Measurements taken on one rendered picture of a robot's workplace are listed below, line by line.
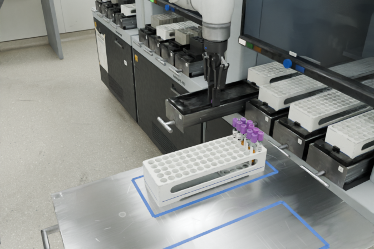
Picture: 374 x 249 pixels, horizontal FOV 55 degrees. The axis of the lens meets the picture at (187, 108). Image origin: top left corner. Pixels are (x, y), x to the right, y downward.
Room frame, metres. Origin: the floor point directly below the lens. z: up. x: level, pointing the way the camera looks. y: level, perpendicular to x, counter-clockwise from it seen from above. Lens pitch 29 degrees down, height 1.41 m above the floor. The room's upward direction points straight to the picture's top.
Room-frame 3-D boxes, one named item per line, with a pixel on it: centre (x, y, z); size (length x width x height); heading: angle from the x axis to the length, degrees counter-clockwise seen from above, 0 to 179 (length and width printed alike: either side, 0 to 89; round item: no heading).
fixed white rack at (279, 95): (1.17, -0.41, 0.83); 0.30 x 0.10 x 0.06; 119
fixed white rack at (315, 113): (1.04, -0.48, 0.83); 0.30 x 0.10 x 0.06; 119
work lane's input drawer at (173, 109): (1.25, -0.23, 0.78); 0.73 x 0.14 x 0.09; 119
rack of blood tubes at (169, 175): (0.71, -0.05, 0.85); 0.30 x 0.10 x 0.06; 117
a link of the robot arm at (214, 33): (1.12, -0.09, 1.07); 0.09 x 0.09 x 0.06
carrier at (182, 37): (1.74, 0.02, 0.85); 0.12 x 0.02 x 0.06; 30
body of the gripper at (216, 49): (1.12, -0.09, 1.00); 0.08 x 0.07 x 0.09; 29
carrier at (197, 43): (1.61, -0.05, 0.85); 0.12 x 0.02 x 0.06; 29
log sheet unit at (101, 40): (2.74, 0.69, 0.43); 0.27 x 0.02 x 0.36; 29
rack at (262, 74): (1.34, -0.39, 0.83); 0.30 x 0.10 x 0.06; 119
